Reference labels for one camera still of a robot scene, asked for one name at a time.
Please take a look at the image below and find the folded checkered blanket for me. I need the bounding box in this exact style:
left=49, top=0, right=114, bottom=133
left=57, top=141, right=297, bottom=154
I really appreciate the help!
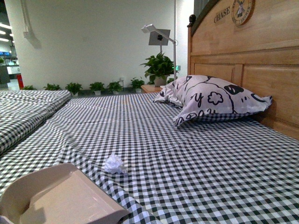
left=0, top=90, right=71, bottom=154

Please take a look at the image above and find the beige plastic dustpan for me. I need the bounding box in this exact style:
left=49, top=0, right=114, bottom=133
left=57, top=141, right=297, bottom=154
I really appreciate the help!
left=0, top=163, right=129, bottom=224

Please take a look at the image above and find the wooden bed headboard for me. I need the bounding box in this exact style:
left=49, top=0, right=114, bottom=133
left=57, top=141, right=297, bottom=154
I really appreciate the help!
left=187, top=0, right=299, bottom=139

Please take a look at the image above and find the red fire extinguisher box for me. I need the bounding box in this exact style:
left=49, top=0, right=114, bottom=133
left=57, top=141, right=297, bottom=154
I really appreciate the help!
left=16, top=74, right=24, bottom=90

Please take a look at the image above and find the white cartoon print pillow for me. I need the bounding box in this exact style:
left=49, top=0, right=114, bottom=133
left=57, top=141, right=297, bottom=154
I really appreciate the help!
left=154, top=75, right=272, bottom=126

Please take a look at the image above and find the large potted green plant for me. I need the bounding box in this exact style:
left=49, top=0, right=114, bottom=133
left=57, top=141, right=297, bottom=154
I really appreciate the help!
left=141, top=53, right=174, bottom=87

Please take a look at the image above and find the black white checkered bedsheet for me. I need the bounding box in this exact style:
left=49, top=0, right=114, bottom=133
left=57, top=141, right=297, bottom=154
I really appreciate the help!
left=0, top=94, right=299, bottom=224

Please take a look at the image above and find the small wooden nightstand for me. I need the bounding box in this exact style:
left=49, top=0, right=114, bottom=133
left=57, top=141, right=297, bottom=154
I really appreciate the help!
left=141, top=84, right=162, bottom=93

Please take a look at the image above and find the white floor lamp stand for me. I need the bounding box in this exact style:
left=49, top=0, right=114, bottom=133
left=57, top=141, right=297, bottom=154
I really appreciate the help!
left=141, top=1, right=177, bottom=80

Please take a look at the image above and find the small potted plant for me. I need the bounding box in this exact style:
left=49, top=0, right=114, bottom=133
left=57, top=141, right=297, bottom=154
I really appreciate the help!
left=43, top=83, right=61, bottom=91
left=131, top=77, right=145, bottom=93
left=23, top=85, right=37, bottom=90
left=107, top=81, right=123, bottom=95
left=90, top=82, right=105, bottom=95
left=65, top=82, right=82, bottom=96

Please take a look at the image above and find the crumpled white paper ball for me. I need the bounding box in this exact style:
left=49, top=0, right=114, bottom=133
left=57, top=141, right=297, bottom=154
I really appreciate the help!
left=104, top=154, right=127, bottom=174

